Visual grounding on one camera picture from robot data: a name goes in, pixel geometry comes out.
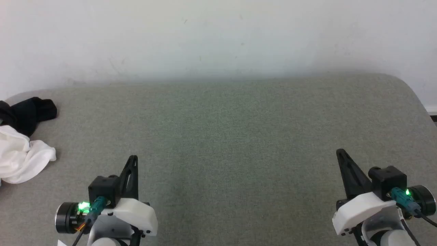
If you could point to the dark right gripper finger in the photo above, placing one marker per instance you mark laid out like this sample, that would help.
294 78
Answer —
353 177

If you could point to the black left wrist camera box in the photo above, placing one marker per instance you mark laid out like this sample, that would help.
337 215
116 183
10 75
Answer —
102 188

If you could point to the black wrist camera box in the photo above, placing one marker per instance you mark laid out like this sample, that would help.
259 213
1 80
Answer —
102 188
389 179

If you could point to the white garment with dark print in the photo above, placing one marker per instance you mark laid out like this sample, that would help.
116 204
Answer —
17 157

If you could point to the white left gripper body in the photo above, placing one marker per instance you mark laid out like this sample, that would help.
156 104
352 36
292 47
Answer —
136 215

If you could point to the grey fabric sofa cushion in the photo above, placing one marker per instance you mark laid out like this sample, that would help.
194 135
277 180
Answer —
225 143

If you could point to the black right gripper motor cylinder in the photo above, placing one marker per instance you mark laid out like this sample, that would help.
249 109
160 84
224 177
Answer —
425 200

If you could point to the black crumpled garment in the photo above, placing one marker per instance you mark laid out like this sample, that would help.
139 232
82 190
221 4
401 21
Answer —
29 112

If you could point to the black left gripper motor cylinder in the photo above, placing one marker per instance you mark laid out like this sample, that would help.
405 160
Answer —
66 218

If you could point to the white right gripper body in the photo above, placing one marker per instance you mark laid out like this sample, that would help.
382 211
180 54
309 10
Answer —
358 210

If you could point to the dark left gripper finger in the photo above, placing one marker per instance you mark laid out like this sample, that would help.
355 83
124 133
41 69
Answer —
129 181

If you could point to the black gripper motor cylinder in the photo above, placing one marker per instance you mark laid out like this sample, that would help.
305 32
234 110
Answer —
425 200
66 218

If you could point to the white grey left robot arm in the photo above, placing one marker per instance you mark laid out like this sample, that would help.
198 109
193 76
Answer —
109 232

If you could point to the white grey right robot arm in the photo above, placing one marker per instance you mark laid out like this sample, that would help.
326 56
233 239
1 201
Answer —
389 229

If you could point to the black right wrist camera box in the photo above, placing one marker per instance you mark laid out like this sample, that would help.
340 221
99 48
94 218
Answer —
389 179

